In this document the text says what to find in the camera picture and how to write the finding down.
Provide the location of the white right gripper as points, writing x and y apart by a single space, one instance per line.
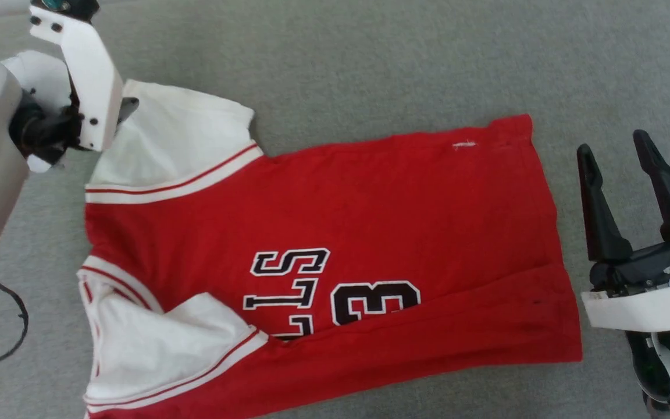
643 305

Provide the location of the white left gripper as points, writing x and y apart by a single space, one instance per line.
93 87

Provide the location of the red and white basketball jersey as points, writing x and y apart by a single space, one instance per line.
399 221

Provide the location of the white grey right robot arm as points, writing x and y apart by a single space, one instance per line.
660 372

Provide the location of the grey fabric sofa cushion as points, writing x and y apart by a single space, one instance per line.
370 70

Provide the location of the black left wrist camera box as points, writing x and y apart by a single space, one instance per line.
79 7

